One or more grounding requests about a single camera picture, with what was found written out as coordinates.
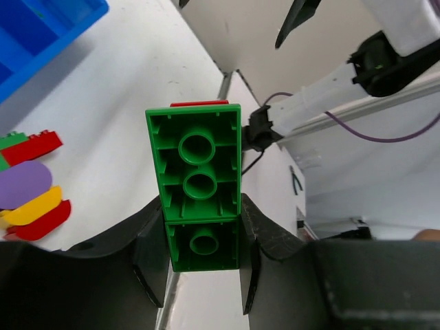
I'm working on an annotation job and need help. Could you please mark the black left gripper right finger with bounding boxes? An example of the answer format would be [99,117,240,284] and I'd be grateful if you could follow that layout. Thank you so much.
[239,195,439,329]

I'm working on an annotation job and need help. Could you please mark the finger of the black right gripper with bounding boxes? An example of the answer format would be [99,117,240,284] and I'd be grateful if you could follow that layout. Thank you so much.
[275,0,318,48]

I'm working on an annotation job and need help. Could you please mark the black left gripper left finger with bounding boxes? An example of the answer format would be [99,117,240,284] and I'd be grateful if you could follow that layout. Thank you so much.
[1,199,169,329]

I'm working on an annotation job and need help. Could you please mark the red yellow purple brick stack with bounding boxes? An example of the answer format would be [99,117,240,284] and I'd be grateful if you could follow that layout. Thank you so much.
[1,161,72,241]

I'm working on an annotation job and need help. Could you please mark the green red sloped brick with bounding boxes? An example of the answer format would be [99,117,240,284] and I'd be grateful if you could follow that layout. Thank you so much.
[145,100,242,272]

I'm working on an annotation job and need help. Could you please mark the red green long brick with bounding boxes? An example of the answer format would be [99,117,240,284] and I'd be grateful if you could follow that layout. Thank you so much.
[1,130,63,171]

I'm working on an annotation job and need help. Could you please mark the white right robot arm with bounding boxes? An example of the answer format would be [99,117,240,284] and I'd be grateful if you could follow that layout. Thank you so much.
[241,0,439,152]

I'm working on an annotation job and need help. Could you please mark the blue divided plastic bin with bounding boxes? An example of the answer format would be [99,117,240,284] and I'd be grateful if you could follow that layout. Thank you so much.
[1,0,109,101]

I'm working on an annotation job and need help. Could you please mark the green handled pliers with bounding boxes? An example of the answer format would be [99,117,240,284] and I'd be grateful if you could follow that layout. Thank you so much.
[289,166,303,196]

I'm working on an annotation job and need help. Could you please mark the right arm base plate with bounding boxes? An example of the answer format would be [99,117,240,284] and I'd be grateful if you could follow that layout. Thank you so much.
[240,106,286,176]

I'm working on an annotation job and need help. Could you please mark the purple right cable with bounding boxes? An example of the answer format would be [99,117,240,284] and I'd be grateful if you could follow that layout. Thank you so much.
[263,91,440,142]

